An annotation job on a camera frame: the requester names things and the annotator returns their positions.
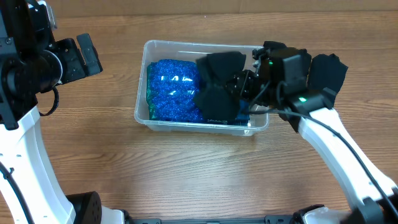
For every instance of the black garment front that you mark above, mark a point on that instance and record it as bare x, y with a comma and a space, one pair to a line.
213, 99

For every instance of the black folded garment left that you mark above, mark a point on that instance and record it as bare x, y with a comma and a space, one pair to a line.
272, 46

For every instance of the clear plastic storage bin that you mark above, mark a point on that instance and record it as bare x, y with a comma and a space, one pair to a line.
155, 50

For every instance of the blue sequin fabric bundle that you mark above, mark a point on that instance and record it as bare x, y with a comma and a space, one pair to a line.
171, 88

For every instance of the black garment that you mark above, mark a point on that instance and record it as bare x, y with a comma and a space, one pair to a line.
272, 46
213, 99
327, 71

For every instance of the black folded garment right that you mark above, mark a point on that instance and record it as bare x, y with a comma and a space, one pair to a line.
327, 71

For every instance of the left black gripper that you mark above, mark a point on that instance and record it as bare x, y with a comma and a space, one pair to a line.
72, 58

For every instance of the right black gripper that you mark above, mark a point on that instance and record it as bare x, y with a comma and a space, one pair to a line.
246, 89

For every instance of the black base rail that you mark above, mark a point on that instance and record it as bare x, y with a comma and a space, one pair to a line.
268, 219

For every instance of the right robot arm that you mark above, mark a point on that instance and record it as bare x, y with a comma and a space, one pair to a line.
302, 90

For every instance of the blue denim jeans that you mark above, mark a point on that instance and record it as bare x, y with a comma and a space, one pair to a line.
241, 119

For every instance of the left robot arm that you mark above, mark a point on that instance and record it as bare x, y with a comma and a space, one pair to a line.
33, 62

